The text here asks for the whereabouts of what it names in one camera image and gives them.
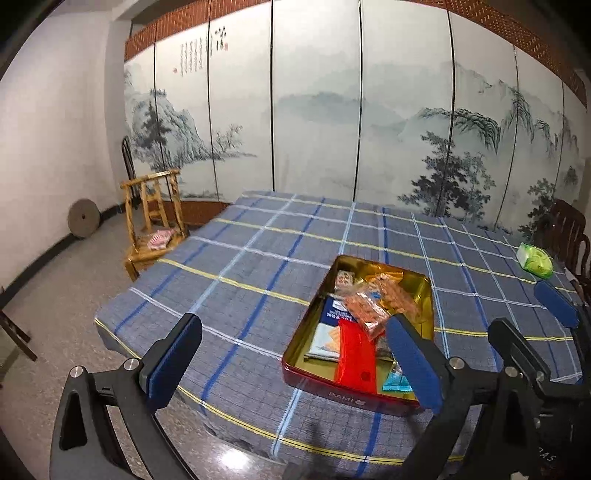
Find grey brown snack bar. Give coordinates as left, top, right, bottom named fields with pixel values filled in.
left=335, top=270, right=355, bottom=292

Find blue soda crackers pack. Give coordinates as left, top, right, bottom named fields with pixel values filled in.
left=304, top=296, right=356, bottom=362

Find blue candy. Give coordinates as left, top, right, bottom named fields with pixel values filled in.
left=382, top=371, right=413, bottom=393

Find red snack package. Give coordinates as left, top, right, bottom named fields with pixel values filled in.
left=334, top=321, right=377, bottom=394

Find gold toffee tin box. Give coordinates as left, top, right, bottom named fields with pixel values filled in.
left=281, top=255, right=435, bottom=416

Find green tissue pack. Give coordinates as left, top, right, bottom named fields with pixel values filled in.
left=516, top=243, right=554, bottom=280

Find round stone millstone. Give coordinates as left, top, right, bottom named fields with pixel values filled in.
left=67, top=198, right=100, bottom=239

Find clear bag orange snacks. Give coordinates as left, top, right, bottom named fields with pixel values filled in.
left=377, top=282, right=422, bottom=324

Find painted landscape folding screen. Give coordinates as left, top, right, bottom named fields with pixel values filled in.
left=124, top=1, right=588, bottom=234

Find blue plaid tablecloth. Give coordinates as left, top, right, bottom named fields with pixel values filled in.
left=95, top=192, right=581, bottom=477

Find orange yellow snack packet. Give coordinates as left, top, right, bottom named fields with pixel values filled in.
left=365, top=271, right=404, bottom=286

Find dark wooden armchair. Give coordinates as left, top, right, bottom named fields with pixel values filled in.
left=541, top=199, right=590, bottom=278

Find clear bag fried snacks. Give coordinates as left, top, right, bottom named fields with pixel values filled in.
left=342, top=288, right=391, bottom=341

